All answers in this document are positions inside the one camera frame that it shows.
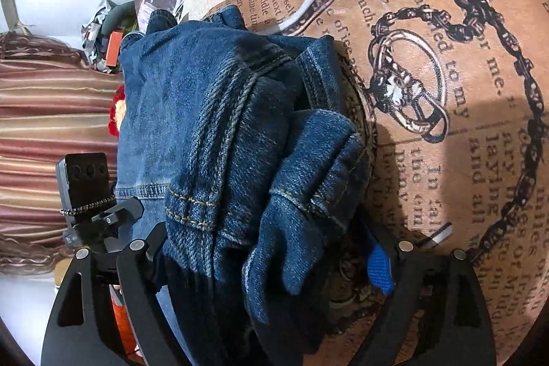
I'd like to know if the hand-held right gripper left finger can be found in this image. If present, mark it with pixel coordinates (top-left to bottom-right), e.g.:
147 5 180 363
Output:
46 222 181 366

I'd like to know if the grey green cloth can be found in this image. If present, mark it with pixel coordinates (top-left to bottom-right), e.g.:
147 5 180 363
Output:
105 2 137 34

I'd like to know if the orange box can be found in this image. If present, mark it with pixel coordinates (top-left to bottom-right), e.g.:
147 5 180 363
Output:
105 31 125 69

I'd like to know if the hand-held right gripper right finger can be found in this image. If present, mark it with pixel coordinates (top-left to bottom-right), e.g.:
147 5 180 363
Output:
354 216 497 366

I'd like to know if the striped pink curtain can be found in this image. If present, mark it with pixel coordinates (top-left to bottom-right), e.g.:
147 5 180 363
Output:
0 31 125 276

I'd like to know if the orange cloth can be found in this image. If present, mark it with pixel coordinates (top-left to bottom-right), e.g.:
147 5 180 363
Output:
110 284 140 356

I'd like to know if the blue denim jacket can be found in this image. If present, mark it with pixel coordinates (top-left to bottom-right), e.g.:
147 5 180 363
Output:
115 4 374 366

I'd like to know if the newspaper printed blanket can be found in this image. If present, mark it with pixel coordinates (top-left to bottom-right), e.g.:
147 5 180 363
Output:
135 0 549 366

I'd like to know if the red plush toy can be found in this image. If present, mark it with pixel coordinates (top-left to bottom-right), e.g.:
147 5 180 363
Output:
107 85 129 137

